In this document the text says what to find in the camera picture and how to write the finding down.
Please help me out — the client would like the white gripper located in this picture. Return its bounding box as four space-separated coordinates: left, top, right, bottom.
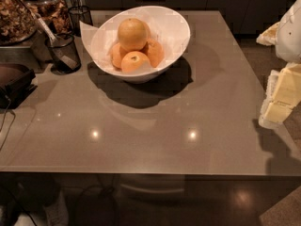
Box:
256 23 301 129

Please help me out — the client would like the large top orange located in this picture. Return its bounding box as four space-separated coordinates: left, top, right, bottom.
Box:
118 18 149 52

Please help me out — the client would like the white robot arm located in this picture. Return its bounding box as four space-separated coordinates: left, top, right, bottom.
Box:
256 0 301 129

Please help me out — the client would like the white ceramic bowl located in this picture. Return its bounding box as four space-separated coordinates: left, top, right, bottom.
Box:
80 5 191 85

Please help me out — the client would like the white paper bowl liner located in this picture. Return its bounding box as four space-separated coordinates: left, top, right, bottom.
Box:
79 6 189 76

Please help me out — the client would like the right small orange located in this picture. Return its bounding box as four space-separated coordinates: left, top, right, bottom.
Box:
141 39 164 68

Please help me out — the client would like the small orange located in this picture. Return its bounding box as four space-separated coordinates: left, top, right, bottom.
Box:
110 43 127 69
141 39 164 68
121 51 151 73

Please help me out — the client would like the front small orange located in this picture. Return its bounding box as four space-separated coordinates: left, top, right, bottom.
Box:
121 51 151 73

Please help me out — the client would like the left small orange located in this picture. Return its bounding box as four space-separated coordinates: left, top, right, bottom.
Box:
110 43 127 69

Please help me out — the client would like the metal scoop utensil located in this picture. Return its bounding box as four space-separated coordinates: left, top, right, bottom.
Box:
5 0 79 71

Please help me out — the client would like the black mesh cup rear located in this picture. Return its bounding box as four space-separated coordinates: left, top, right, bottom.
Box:
69 6 93 37

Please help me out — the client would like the black mesh cup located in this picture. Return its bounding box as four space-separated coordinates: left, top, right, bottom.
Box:
69 6 93 37
45 33 81 73

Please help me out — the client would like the black mesh cup front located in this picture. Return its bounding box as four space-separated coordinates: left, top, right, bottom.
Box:
45 33 81 73

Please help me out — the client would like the black tray appliance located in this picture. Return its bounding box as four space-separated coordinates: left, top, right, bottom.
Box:
0 63 36 109

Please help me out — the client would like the glass jar of nuts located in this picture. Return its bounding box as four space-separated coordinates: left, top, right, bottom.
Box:
0 0 37 46

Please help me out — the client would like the black cable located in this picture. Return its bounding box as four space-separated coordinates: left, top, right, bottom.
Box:
0 94 17 152

